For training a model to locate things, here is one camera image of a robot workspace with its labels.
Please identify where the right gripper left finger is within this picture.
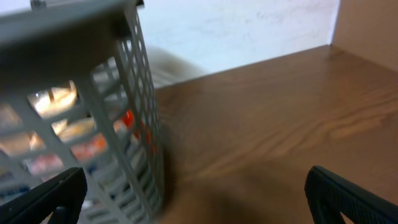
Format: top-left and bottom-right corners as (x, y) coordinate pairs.
(1, 167), (88, 224)

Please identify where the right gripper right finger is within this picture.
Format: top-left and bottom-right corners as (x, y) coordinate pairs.
(305, 166), (397, 224)

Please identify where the beige snack bag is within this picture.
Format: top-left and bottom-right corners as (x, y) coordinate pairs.
(1, 81), (95, 157)

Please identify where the grey plastic basket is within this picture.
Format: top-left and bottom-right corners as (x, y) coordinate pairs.
(1, 1), (164, 223)

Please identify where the red spaghetti packet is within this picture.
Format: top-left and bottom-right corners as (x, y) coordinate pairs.
(121, 110), (156, 154)

